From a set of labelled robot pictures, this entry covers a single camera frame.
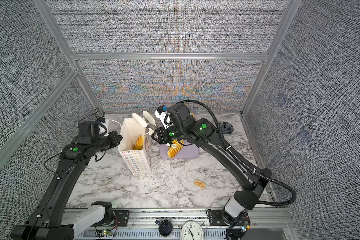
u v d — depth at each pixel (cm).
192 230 68
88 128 53
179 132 47
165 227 70
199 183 84
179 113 47
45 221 37
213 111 125
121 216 73
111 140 64
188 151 94
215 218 73
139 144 90
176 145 60
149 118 69
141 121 64
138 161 76
